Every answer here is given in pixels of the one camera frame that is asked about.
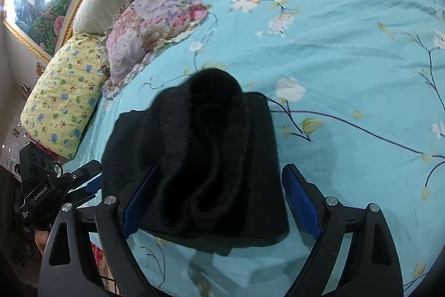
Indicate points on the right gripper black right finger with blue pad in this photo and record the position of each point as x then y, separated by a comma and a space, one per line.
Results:
354, 253

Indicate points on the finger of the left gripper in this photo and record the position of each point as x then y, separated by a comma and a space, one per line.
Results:
82, 195
81, 175

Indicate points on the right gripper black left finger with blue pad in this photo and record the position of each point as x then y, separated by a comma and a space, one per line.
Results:
68, 267

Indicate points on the black pants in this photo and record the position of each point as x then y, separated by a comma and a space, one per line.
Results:
201, 161

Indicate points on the person's left hand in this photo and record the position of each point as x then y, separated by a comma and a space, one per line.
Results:
41, 240

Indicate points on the yellow patterned pillow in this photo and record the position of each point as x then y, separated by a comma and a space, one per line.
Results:
61, 103

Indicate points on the pink purple floral pillow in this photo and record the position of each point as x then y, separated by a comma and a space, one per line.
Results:
139, 32

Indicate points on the light blue floral bedsheet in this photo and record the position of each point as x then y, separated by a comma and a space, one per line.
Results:
357, 93

